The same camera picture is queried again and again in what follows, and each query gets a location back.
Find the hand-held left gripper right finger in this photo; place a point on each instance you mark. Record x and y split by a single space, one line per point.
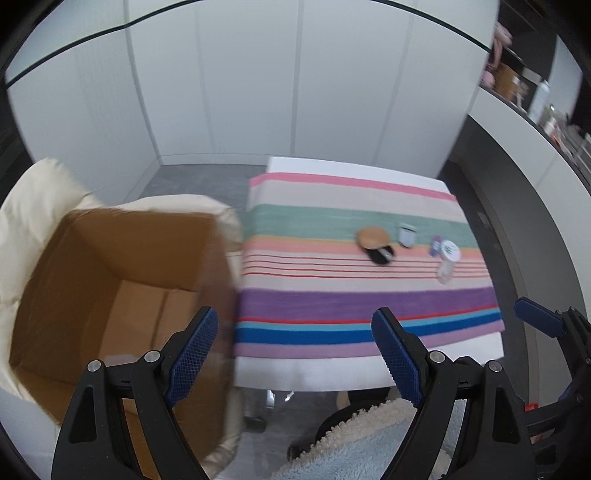
399 355

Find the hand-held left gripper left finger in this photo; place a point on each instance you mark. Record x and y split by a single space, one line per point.
194 355

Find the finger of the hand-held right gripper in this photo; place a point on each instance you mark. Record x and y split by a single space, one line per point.
570 392
540 316

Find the small purple bottle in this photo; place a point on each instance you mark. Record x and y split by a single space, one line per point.
435 245

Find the grey eyelash curler case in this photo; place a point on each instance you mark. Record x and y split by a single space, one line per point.
406 235

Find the brown cardboard box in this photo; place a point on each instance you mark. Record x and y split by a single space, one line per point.
115 249

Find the white table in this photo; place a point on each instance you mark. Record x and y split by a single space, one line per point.
323 374

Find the striped colourful cloth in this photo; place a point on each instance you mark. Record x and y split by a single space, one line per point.
323 304

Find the small black case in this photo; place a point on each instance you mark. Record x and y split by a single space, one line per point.
381 257

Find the light blue fleece garment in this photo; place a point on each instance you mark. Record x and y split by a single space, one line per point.
360 447

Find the round wooden compact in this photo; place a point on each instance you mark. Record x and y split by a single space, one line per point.
371 237

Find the white plastic bottle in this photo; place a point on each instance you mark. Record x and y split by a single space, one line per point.
539 101

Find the cream padded chair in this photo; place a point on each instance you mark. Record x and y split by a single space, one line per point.
32 194

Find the small cardboard shelf box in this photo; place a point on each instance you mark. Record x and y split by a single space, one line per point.
508 82

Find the pink bag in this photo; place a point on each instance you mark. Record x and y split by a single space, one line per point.
496 50

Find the wall socket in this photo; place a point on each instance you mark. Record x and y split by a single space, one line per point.
482 219

